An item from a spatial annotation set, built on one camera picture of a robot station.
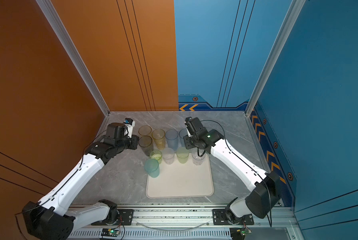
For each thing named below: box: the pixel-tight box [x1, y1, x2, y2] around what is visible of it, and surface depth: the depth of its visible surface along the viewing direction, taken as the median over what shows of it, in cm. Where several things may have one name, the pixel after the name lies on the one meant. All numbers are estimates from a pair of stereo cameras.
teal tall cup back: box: [144, 158, 160, 178], surface depth 89 cm
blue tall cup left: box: [165, 129, 179, 151], surface depth 93 cm
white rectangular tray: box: [146, 153, 215, 199], surface depth 91 cm
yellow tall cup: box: [152, 128, 166, 151], surface depth 93 cm
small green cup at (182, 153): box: [176, 146, 190, 164], surface depth 89 cm
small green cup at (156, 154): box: [149, 149, 162, 164], surface depth 94 cm
